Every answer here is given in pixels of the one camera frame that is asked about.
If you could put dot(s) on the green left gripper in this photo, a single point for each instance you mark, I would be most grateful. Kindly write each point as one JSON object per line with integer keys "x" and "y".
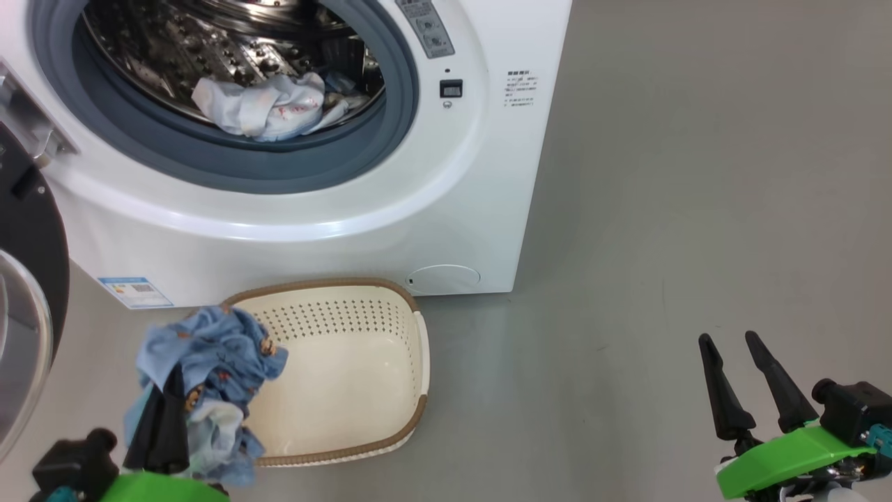
{"x": 164, "y": 489}

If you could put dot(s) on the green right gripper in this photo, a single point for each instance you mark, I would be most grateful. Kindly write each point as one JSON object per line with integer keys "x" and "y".
{"x": 787, "y": 460}

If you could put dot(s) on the blue bear print garment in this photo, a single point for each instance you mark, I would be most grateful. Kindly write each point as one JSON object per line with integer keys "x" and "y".
{"x": 209, "y": 348}

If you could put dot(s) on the black round glass washer door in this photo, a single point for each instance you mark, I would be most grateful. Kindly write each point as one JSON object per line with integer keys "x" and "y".
{"x": 28, "y": 230}

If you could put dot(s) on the cream and blue printed garment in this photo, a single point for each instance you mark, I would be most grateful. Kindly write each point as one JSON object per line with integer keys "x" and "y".
{"x": 272, "y": 108}

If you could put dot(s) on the white front-load washing machine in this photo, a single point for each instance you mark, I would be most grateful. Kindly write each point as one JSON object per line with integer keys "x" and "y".
{"x": 313, "y": 237}

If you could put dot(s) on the metal washer door hinge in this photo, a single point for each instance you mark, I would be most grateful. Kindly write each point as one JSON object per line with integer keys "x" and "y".
{"x": 28, "y": 118}

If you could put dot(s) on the stainless steel washing machine drum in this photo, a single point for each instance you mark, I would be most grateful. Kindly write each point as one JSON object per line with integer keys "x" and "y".
{"x": 174, "y": 49}

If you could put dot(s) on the black door lock slot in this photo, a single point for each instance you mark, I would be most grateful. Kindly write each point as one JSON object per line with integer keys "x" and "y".
{"x": 451, "y": 88}

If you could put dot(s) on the blue energy label sticker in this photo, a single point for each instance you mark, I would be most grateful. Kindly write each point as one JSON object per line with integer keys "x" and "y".
{"x": 136, "y": 293}

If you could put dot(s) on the cream perforated laundry basket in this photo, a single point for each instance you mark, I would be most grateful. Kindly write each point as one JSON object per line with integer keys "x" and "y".
{"x": 341, "y": 376}

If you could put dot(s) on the round white filter cover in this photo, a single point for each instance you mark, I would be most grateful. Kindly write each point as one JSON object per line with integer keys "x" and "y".
{"x": 443, "y": 279}

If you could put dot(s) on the grey icon label plate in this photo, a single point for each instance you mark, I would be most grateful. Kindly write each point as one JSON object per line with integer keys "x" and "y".
{"x": 426, "y": 28}

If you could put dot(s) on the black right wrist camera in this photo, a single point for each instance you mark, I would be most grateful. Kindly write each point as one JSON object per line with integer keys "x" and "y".
{"x": 850, "y": 411}

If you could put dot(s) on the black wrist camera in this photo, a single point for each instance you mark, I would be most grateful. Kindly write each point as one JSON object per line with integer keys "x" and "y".
{"x": 850, "y": 411}
{"x": 73, "y": 464}

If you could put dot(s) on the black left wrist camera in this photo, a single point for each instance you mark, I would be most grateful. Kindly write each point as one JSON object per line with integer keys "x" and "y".
{"x": 73, "y": 464}

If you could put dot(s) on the teal left camera connector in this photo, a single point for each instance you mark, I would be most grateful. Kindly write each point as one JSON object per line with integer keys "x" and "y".
{"x": 61, "y": 495}

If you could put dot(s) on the teal camera connector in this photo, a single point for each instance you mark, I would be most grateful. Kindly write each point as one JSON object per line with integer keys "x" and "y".
{"x": 61, "y": 495}
{"x": 881, "y": 439}

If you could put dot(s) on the teal right camera connector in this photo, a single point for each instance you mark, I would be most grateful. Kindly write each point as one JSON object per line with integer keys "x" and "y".
{"x": 881, "y": 439}

